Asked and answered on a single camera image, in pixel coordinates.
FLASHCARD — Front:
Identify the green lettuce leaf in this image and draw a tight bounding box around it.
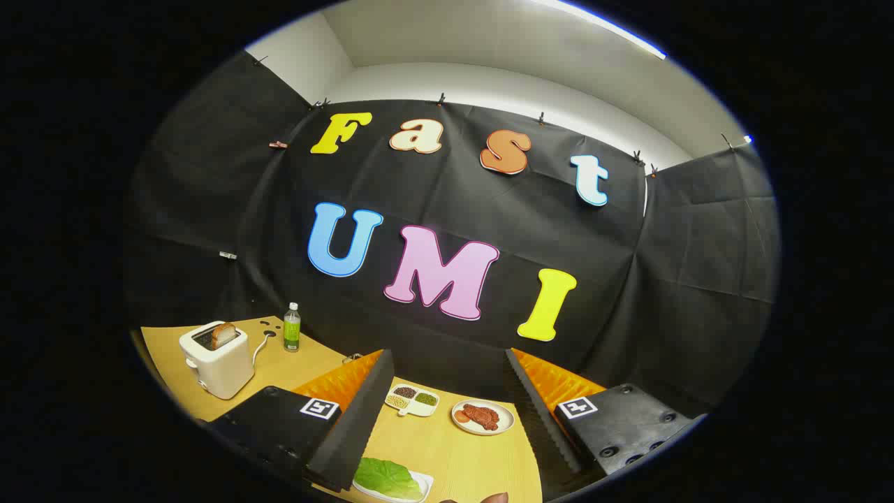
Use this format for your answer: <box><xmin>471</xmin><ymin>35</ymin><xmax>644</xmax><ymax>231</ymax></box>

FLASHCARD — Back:
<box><xmin>354</xmin><ymin>458</ymin><xmax>425</xmax><ymax>501</ymax></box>

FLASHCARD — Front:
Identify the white rectangular plate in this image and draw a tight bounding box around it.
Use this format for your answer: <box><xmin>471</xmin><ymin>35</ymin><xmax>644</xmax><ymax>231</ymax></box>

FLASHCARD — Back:
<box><xmin>351</xmin><ymin>458</ymin><xmax>434</xmax><ymax>503</ymax></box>

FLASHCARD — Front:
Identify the green label drink bottle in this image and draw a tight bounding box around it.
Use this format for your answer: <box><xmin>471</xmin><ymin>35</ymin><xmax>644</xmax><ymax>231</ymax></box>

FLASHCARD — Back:
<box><xmin>283</xmin><ymin>302</ymin><xmax>302</xmax><ymax>353</ymax></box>

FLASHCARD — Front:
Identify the white toaster cable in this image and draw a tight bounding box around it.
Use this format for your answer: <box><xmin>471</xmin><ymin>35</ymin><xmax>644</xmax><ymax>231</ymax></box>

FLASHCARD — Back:
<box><xmin>251</xmin><ymin>330</ymin><xmax>278</xmax><ymax>367</ymax></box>

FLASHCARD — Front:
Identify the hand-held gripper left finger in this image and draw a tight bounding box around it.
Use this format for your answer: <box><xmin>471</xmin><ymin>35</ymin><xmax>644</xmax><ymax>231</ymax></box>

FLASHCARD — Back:
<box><xmin>206</xmin><ymin>348</ymin><xmax>396</xmax><ymax>493</ymax></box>

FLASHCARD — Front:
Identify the brown meat piece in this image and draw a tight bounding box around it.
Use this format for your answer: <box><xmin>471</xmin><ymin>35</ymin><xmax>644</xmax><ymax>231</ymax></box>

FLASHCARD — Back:
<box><xmin>462</xmin><ymin>403</ymin><xmax>500</xmax><ymax>431</ymax></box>

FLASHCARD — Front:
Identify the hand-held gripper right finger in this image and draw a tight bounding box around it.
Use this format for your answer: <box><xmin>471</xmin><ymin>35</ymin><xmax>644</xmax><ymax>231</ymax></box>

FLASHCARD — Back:
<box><xmin>503</xmin><ymin>347</ymin><xmax>706</xmax><ymax>500</ymax></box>

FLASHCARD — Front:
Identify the round white meat plate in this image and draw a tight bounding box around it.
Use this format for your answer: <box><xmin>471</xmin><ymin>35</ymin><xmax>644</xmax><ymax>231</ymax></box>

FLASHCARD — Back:
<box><xmin>451</xmin><ymin>398</ymin><xmax>515</xmax><ymax>437</ymax></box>

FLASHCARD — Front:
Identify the white divided bean dish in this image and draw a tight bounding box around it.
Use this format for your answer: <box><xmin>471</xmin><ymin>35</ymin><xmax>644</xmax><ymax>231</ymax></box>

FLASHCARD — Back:
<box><xmin>385</xmin><ymin>383</ymin><xmax>440</xmax><ymax>418</ymax></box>

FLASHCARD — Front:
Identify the white toaster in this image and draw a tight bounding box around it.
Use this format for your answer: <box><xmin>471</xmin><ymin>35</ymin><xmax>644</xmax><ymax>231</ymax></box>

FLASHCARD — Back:
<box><xmin>179</xmin><ymin>321</ymin><xmax>256</xmax><ymax>400</ymax></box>

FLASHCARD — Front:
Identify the black backdrop cloth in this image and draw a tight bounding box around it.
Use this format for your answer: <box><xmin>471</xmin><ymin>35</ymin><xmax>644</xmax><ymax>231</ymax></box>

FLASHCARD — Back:
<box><xmin>126</xmin><ymin>52</ymin><xmax>782</xmax><ymax>420</ymax></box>

